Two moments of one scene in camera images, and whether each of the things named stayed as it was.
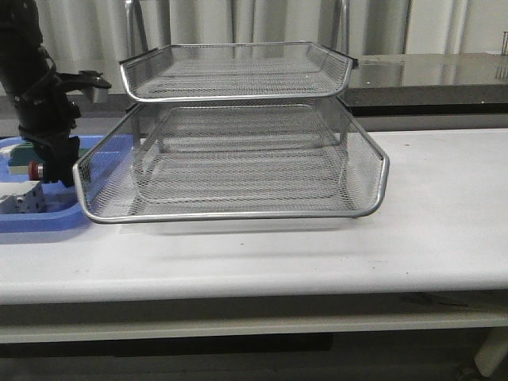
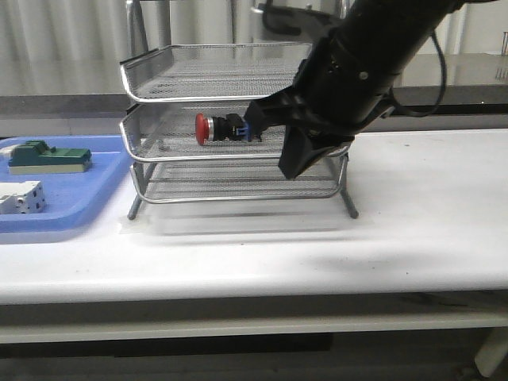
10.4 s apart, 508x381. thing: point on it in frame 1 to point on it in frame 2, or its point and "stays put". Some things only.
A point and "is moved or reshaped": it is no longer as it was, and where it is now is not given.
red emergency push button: (33, 171) to (231, 127)
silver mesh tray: (224, 159) is moved or reshaped
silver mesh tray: (237, 72) stays put
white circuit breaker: (21, 197) stays put
